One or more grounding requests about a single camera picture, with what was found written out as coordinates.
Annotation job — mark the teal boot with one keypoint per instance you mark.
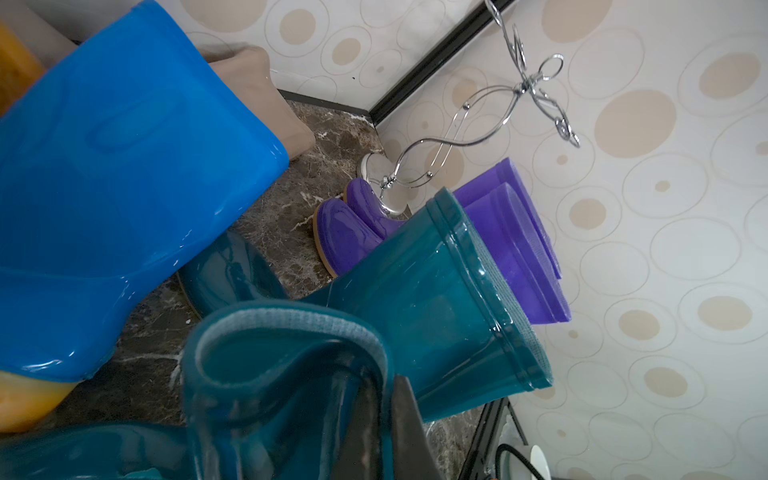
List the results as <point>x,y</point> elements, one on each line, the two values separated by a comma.
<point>266,388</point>
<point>456,329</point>

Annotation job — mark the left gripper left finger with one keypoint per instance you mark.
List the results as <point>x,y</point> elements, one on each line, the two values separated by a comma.
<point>360,453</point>

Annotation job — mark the beige boot back right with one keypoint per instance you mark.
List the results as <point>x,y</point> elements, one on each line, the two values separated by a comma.
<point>247,75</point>

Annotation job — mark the blue boot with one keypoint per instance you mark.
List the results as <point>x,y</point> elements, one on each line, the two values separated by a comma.
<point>118,166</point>

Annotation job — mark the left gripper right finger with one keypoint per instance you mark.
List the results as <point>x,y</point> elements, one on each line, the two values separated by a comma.
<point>412,458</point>

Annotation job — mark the purple boot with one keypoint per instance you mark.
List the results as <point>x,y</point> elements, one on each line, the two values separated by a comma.
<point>362,200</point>
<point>343,239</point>

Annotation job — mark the beige boot back left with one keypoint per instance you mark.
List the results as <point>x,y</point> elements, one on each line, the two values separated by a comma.
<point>30,46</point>

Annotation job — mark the black base frame front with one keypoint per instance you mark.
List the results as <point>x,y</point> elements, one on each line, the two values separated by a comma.
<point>498,423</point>

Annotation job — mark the beige boot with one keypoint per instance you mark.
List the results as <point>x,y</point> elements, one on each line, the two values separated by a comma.
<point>30,46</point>
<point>247,75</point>

